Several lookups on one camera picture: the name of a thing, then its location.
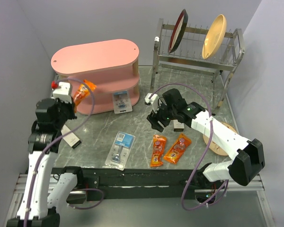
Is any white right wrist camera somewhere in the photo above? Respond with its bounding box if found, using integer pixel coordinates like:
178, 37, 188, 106
144, 93, 159, 113

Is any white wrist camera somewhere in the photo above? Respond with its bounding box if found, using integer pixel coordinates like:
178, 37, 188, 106
144, 93, 159, 113
51, 82, 72, 103

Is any blue boxed razor pack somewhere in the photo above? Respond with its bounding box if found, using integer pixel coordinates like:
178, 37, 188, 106
112, 91, 133, 114
104, 132, 135, 171

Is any orange razor pack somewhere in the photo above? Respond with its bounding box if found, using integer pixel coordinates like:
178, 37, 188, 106
163, 133, 192, 164
150, 134, 167, 167
72, 79, 97, 112

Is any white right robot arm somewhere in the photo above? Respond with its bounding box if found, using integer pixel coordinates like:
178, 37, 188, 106
147, 102, 265, 188

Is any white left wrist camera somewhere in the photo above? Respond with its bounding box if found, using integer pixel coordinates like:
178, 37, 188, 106
51, 82, 72, 103

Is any beige flat plate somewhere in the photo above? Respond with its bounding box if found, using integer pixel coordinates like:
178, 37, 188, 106
203, 122, 237, 157

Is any pink three-tier shelf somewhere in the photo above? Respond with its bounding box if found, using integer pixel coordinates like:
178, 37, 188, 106
51, 39, 140, 115

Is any metal dish rack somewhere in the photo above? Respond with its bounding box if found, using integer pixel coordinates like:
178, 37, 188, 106
150, 18, 245, 113

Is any dark red plate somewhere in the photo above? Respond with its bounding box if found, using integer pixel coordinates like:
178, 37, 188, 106
168, 9, 188, 54

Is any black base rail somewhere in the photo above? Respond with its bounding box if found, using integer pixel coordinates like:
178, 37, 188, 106
52, 165, 254, 204

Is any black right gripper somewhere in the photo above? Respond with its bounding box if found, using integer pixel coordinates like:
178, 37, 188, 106
147, 98, 177, 132

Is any white black slim box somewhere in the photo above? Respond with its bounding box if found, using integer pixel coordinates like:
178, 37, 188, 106
61, 125, 81, 149
173, 120, 185, 131

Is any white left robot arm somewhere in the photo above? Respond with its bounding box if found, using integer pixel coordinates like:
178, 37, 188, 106
6, 96, 85, 227

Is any yellow plate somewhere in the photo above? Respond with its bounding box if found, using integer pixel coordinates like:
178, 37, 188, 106
202, 14, 227, 60

